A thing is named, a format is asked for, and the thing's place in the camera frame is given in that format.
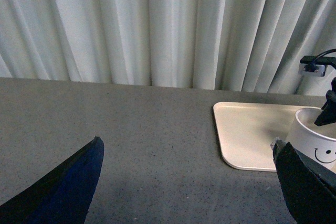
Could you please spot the beige square tray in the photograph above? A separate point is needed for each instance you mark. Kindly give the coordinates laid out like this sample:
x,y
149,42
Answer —
x,y
246,131

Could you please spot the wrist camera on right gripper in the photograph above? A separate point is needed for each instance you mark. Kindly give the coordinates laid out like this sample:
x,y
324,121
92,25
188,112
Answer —
x,y
308,66

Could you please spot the white pleated curtain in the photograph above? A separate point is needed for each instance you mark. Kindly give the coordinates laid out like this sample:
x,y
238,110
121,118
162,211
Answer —
x,y
236,45

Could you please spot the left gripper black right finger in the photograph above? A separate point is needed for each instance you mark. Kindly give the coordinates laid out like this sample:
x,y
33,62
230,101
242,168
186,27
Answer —
x,y
307,187

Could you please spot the white mug black handle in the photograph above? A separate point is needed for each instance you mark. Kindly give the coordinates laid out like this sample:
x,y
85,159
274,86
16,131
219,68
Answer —
x,y
316,142

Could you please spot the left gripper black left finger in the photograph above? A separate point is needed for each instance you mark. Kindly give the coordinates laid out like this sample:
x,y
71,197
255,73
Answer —
x,y
64,194

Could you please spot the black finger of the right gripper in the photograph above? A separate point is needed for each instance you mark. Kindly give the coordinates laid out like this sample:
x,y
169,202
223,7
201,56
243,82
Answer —
x,y
327,115

